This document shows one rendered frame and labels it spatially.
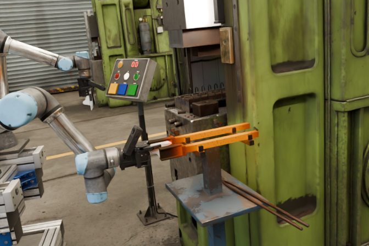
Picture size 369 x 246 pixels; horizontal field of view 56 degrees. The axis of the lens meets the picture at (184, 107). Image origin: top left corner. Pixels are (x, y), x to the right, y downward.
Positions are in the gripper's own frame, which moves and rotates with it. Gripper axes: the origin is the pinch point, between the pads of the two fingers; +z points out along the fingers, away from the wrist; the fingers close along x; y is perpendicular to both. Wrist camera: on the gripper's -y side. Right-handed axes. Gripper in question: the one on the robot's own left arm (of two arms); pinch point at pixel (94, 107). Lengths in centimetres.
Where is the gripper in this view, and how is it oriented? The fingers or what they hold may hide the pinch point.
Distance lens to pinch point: 227.3
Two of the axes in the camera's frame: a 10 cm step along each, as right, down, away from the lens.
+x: 1.7, 2.0, -9.7
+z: 0.9, 9.7, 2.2
